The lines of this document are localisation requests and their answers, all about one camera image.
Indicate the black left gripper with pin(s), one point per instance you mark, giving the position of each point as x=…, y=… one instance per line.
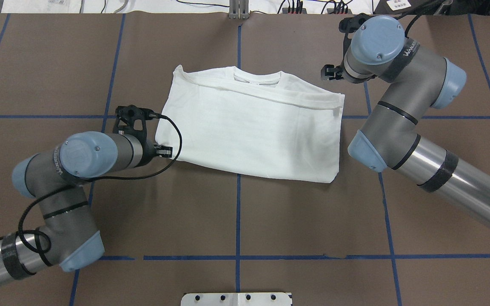
x=145, y=149

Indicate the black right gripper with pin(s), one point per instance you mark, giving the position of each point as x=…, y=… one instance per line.
x=339, y=72

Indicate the white long-sleeve printed shirt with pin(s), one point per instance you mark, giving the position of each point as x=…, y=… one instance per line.
x=271, y=126

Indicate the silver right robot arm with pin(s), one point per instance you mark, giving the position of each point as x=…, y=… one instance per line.
x=418, y=79

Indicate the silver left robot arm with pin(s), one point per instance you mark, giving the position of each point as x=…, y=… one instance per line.
x=58, y=228

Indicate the black power strip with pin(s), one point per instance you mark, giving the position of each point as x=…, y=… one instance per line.
x=329, y=7

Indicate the aluminium frame post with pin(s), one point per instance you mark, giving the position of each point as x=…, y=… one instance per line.
x=239, y=9

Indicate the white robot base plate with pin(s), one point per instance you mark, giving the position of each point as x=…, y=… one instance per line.
x=238, y=299

